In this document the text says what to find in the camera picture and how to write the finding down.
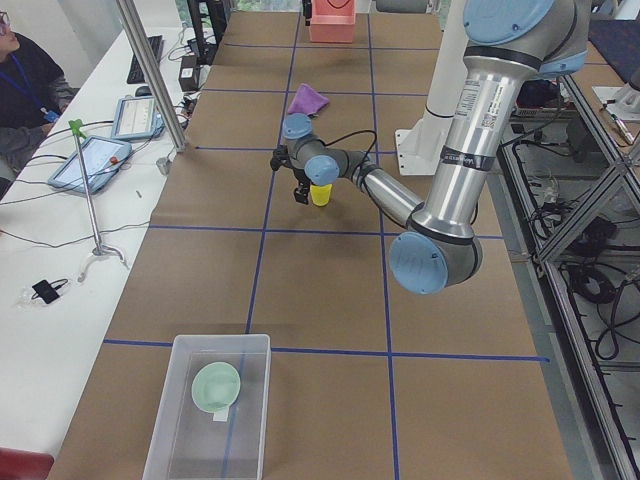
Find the white pedestal column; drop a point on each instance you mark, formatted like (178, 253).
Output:
(418, 149)

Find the yellow plastic cup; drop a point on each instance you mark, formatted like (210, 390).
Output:
(320, 195)

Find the clear plastic storage box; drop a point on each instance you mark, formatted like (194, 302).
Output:
(211, 420)

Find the small black device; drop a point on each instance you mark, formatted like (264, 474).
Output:
(47, 291)

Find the blue teach pendant near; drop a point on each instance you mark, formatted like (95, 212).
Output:
(103, 157)

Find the black computer mouse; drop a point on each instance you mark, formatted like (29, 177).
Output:
(143, 91)

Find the seated person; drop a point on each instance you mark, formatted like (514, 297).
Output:
(34, 94)

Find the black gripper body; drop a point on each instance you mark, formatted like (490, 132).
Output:
(301, 181)

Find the blue teach pendant far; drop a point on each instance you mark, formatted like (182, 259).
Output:
(136, 118)

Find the blue teach pendant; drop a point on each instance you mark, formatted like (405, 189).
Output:
(103, 157)
(136, 118)

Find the mint green bowl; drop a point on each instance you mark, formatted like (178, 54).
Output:
(215, 387)

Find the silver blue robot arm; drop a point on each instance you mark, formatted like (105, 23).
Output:
(509, 43)

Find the purple cloth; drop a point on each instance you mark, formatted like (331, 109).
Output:
(307, 101)

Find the aluminium frame post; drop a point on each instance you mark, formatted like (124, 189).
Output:
(137, 37)

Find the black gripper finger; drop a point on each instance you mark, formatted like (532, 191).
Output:
(301, 195)

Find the pink plastic tray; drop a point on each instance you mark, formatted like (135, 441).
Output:
(331, 21)

